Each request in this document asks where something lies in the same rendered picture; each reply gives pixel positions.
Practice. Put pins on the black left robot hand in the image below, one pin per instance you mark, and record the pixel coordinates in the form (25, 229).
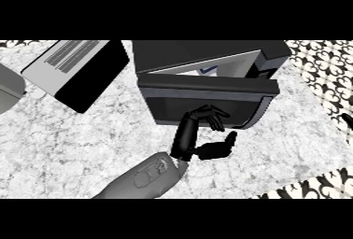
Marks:
(185, 137)

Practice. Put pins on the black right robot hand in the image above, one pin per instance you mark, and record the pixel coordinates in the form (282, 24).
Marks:
(347, 119)

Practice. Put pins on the dark grey microwave door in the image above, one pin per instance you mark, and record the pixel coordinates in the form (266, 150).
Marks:
(202, 93)

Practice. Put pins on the dark grey microwave body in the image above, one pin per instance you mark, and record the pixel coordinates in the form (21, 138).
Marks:
(192, 51)

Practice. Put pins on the white carton with blue mark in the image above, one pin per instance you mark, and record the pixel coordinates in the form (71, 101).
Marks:
(208, 69)

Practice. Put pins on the silver and black appliance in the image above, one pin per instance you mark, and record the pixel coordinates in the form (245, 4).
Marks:
(68, 71)

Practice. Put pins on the grey rounded appliance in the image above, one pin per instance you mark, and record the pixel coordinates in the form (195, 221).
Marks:
(9, 87)

